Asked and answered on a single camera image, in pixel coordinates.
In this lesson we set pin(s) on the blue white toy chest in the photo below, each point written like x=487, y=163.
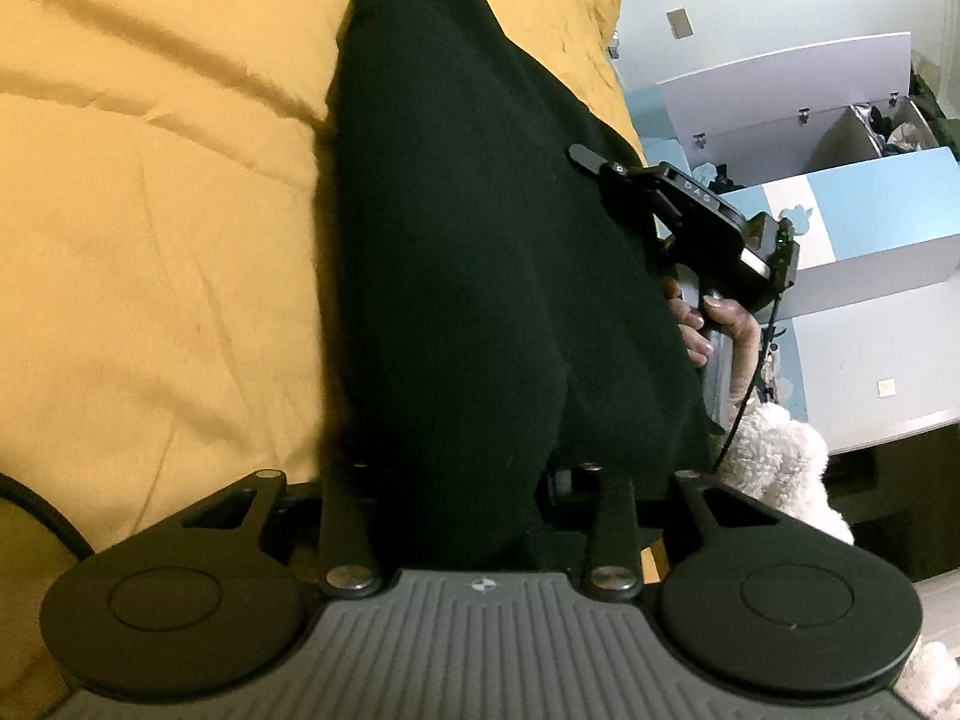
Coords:
x=862, y=202

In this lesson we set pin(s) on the person's right hand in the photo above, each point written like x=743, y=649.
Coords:
x=742, y=337

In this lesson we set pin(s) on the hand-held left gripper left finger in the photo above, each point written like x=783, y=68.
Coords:
x=346, y=521

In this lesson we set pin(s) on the grey wall switch plate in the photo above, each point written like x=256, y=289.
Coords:
x=679, y=22

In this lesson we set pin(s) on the mustard yellow blanket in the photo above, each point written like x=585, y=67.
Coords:
x=150, y=202

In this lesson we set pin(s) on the clothes pile in chest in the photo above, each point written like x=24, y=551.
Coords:
x=904, y=135

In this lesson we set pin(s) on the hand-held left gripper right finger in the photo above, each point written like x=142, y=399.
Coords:
x=609, y=521

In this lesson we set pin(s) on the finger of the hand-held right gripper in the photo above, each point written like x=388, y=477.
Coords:
x=592, y=159

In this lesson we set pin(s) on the black garment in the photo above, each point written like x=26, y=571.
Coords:
x=450, y=240

